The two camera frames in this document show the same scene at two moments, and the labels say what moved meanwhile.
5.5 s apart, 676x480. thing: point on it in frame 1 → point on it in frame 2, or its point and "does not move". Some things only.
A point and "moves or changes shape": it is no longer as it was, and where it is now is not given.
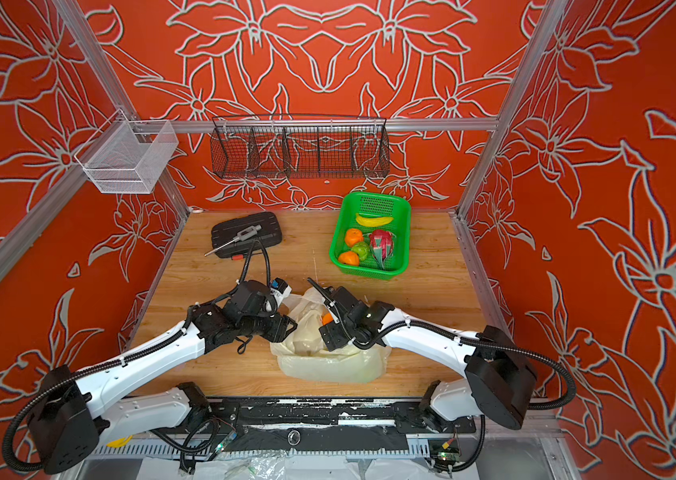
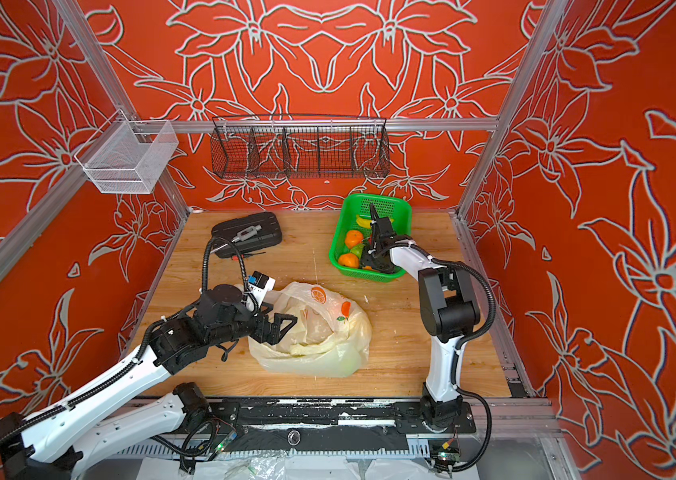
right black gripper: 327,333 → 366,259
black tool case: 225,231 does not move
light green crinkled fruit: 362,249 does not move
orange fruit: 349,258 does not move
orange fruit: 353,236 does not move
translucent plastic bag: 305,357 moves or changes shape
